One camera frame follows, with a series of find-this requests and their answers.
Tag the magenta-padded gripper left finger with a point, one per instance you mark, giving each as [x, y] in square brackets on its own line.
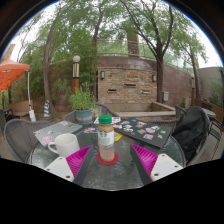
[59, 167]

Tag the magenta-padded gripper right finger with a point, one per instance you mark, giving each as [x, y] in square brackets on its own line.
[165, 166]

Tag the coffee drink bottle green cap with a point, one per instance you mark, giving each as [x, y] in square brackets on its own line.
[106, 140]

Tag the white ceramic mug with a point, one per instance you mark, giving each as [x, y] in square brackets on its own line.
[66, 145]

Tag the grey laptop with stickers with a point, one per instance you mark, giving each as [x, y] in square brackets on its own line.
[55, 131]

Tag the black laptop with stickers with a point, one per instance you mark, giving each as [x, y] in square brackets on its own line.
[146, 131]

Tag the black jacket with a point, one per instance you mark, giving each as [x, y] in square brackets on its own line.
[191, 130]

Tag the flat round red coaster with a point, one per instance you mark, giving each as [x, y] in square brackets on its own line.
[107, 163]

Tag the small yellow card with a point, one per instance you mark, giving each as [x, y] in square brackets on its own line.
[118, 137]

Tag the yellow blue striped cone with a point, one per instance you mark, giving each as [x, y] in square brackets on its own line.
[47, 109]

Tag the black metal chair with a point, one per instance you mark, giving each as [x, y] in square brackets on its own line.
[217, 131]

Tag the green plant in teal pot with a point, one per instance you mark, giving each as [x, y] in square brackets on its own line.
[82, 100]

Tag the dark-trunk tree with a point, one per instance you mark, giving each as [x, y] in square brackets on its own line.
[159, 83]

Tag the leaning pale-trunk tree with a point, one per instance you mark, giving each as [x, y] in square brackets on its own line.
[46, 76]

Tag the orange patio umbrella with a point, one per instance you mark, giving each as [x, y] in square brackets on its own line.
[11, 73]

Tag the grey wall utility box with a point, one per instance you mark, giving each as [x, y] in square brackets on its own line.
[165, 96]

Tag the black wall lantern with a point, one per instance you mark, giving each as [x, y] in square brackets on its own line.
[102, 75]
[154, 78]

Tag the lamp post with globe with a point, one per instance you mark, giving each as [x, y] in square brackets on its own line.
[76, 76]

